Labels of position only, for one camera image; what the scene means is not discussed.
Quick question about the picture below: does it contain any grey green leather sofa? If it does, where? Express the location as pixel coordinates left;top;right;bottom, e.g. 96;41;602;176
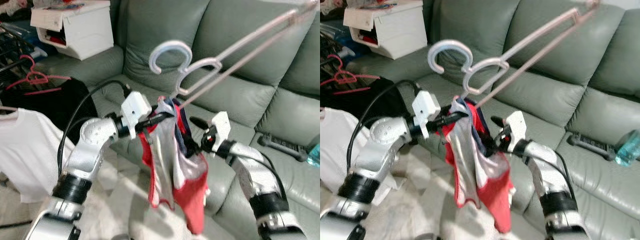
350;0;640;240
35;0;321;240

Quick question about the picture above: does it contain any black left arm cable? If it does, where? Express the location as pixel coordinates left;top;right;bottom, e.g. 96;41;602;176
346;79;424;162
56;80;132;177

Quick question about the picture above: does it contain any red clothes hanger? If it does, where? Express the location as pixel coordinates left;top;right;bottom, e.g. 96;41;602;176
5;54;72;96
320;54;381;96

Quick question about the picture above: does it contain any red and white garment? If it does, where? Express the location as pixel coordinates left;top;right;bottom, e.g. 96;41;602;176
138;97;210;236
442;97;516;235

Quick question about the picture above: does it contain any black metal clothes rack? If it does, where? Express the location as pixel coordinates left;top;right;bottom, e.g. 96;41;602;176
320;22;347;77
0;22;37;77

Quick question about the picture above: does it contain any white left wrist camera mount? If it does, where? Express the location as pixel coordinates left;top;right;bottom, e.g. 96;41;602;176
121;91;153;140
411;90;442;140

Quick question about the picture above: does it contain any white t-shirt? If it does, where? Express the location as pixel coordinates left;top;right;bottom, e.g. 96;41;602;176
320;107;401;194
0;107;77;204

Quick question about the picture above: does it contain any black garment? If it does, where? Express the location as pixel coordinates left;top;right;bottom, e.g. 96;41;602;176
320;76;412;132
0;77;99;147

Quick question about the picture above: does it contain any white open box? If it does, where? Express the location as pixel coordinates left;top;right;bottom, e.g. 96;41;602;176
342;0;429;60
29;0;115;61

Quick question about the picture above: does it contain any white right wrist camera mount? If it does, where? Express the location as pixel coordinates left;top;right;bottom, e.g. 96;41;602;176
211;111;232;154
506;110;529;154

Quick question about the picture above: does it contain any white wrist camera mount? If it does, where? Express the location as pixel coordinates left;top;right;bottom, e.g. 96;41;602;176
506;110;529;154
211;111;232;154
121;91;153;140
411;90;442;140

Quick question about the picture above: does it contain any clear plastic water bottle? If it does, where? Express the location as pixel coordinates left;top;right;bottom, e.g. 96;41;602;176
613;129;640;168
306;142;321;169

